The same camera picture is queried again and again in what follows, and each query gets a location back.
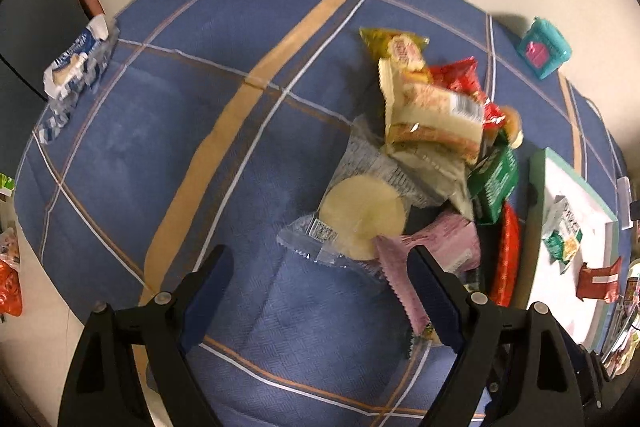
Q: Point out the blue plaid tablecloth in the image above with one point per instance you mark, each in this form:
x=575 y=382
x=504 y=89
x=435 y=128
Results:
x=200 y=132

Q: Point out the dark cabinet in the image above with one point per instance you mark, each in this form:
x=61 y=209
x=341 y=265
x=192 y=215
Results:
x=30 y=22

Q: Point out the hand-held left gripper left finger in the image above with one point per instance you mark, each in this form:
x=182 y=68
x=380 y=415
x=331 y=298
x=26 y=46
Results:
x=207 y=302

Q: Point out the white power strip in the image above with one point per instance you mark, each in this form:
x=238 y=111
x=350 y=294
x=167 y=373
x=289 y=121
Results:
x=625 y=202

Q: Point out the beige biscuit packet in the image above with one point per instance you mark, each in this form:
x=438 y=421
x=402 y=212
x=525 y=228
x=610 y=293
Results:
x=430 y=117

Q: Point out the teal toy box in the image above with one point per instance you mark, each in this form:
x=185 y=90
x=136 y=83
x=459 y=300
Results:
x=542 y=47

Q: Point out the small round bun packet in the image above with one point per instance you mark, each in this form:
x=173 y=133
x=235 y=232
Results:
x=510 y=127

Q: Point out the pink wafer packet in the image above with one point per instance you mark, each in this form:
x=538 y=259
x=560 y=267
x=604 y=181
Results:
x=445 y=237

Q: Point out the green white small packet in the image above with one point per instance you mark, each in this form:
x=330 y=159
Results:
x=565 y=232

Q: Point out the red snack packet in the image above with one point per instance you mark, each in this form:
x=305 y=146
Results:
x=460 y=79

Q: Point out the green plastic bag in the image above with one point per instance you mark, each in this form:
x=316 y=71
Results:
x=6 y=187

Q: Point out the red packet with gold print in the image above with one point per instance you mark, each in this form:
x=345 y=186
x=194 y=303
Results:
x=510 y=252

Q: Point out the small red white packet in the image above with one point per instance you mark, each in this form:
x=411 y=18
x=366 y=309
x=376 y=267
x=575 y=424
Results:
x=600 y=279

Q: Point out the round yellow cake clear packet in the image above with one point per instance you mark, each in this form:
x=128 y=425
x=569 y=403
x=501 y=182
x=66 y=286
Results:
x=360 y=212

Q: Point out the olive foil snack packet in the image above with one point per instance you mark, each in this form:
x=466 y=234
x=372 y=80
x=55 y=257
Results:
x=435 y=177

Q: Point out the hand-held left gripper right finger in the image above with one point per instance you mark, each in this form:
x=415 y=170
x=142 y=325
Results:
x=435 y=302

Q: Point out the grey printed snack packet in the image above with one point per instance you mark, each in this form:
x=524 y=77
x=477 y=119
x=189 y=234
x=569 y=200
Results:
x=365 y=157

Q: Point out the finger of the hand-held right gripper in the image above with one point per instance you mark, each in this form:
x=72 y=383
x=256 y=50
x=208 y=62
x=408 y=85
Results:
x=595 y=377

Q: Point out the white tray with green rim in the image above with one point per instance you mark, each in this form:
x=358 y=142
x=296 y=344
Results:
x=560 y=297

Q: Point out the orange plastic bag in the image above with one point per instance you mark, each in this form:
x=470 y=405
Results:
x=10 y=292

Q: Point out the yellow green snack packet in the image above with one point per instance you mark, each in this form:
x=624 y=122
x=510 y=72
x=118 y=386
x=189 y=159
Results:
x=380 y=42

